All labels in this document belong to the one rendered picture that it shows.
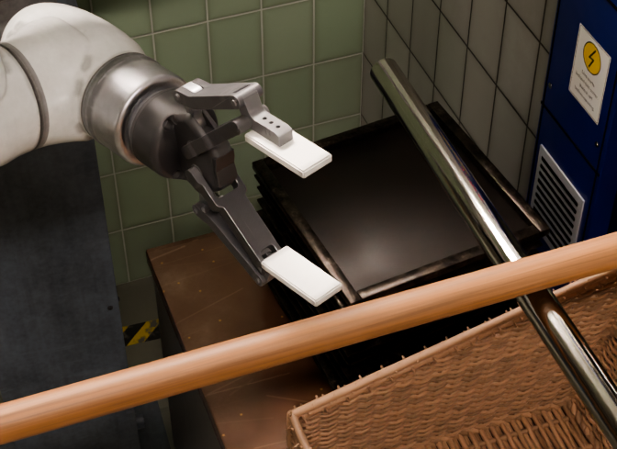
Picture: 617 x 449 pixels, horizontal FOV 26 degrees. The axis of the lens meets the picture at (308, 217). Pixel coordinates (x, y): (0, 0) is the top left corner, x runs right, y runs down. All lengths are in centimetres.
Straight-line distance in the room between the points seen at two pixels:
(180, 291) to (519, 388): 51
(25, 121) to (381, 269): 60
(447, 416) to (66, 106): 73
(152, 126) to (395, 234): 61
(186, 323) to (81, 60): 75
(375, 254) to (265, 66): 88
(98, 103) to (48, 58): 6
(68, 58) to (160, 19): 114
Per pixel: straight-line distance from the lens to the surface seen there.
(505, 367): 169
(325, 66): 254
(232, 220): 115
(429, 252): 167
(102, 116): 119
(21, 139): 120
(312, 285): 111
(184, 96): 111
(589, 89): 169
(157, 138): 115
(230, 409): 179
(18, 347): 206
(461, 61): 212
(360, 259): 166
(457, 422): 174
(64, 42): 123
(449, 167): 124
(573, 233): 182
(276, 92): 253
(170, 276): 195
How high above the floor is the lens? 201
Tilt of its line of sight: 45 degrees down
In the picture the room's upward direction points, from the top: straight up
